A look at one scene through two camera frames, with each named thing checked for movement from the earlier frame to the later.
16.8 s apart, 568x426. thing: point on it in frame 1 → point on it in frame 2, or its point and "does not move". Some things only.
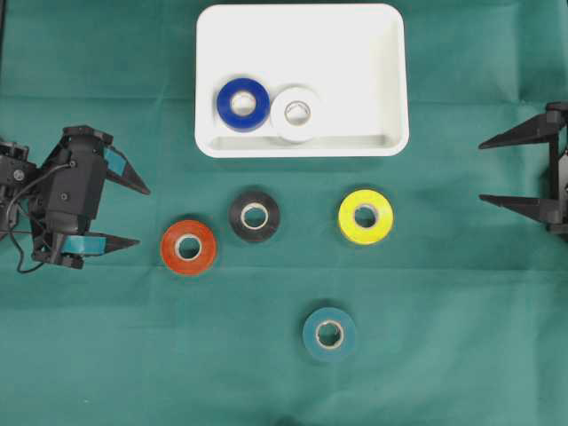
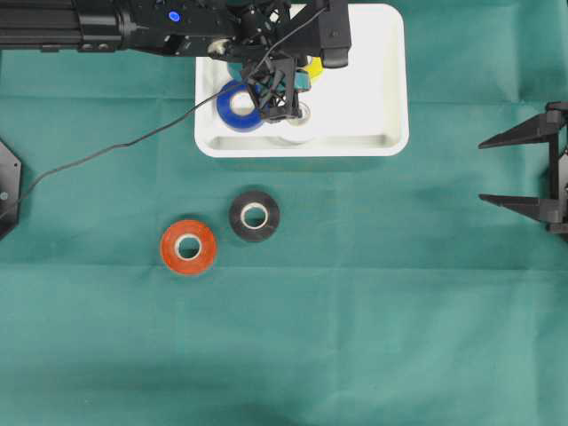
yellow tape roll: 374,201 → 316,70
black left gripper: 68,193 → 266,38
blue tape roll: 243,123 does not move
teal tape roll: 329,335 → 235,69
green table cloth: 292,291 does not move
